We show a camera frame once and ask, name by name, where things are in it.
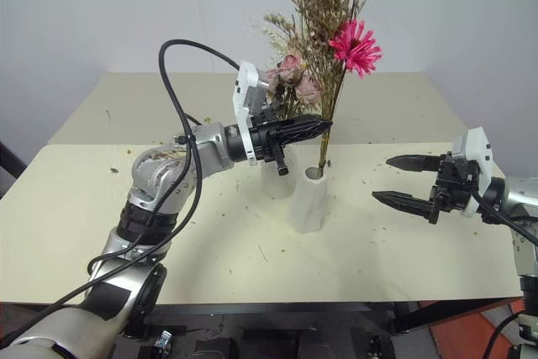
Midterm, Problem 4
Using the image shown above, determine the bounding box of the dried bouquet with pink gerbera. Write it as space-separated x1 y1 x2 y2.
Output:
263 0 384 178

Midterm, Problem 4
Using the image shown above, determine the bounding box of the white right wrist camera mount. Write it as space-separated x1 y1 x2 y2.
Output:
451 126 493 218

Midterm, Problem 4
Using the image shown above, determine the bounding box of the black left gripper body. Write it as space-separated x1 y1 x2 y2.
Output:
251 106 291 178

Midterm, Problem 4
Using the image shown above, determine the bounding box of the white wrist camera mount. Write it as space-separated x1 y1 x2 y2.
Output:
451 126 493 218
231 61 271 166

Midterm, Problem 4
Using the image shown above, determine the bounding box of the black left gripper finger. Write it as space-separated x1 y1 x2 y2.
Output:
280 128 330 149
278 114 335 135

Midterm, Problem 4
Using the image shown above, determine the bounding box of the white round ceramic vase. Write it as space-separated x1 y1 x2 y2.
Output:
261 140 298 200

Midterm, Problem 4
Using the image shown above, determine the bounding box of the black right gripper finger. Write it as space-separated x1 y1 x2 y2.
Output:
371 190 435 220
385 154 443 174

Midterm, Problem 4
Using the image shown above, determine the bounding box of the white ridged ceramic vase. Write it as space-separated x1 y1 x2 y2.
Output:
286 165 330 235

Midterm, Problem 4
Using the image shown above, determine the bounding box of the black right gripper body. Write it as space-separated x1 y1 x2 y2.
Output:
427 151 479 225

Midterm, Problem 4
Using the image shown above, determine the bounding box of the black table frame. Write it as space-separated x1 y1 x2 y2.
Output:
121 298 520 337

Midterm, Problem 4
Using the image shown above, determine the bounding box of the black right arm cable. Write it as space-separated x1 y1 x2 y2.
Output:
469 191 538 247

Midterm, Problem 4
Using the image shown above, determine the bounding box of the dried pink rose bouquet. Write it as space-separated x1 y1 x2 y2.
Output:
264 53 324 121

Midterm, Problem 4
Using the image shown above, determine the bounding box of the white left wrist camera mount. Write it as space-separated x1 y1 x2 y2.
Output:
231 61 271 166

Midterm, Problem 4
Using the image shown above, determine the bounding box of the black slanted frame bar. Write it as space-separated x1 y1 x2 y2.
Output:
0 140 27 200

